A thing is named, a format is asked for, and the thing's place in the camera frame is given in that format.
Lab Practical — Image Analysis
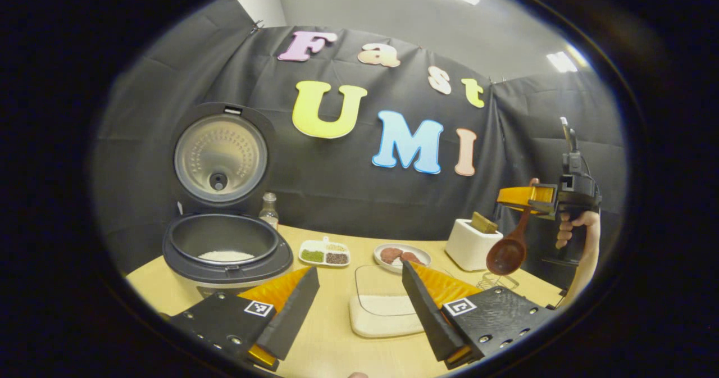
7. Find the small white rice portion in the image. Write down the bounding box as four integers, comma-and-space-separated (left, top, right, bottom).
198, 250, 254, 263

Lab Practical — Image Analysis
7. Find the white divided dish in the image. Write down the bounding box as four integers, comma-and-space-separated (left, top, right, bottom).
298, 236, 351, 267

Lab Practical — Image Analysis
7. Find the dark grey rice cooker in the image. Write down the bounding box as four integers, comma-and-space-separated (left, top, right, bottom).
163, 102, 294, 300

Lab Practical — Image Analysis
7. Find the brown toast slice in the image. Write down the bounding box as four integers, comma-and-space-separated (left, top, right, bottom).
471, 211, 499, 234

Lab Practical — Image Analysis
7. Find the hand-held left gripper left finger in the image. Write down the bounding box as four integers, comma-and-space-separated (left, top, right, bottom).
169, 266, 320, 372

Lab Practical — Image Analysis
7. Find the white toaster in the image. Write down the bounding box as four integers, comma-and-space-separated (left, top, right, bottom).
445, 218, 503, 272

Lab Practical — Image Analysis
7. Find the small ceiling light panel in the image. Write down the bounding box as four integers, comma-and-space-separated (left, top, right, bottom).
547, 51, 579, 74

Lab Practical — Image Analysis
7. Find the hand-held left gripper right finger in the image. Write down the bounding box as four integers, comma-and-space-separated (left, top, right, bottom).
402, 260, 554, 370

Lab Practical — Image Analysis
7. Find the white round plate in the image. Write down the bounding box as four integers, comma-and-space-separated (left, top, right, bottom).
374, 243, 432, 273

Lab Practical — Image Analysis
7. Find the brown wooden spoon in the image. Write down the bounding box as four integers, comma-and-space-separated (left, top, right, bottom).
486, 179, 540, 276

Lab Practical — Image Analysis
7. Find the black backdrop cloth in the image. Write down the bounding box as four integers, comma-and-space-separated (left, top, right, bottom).
93, 0, 627, 289

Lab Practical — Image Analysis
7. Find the metal wire chopstick holder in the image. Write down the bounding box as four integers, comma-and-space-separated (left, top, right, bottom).
476, 271, 520, 292

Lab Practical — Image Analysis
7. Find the small clear glass bottle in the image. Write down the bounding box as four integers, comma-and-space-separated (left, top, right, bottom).
259, 193, 280, 230

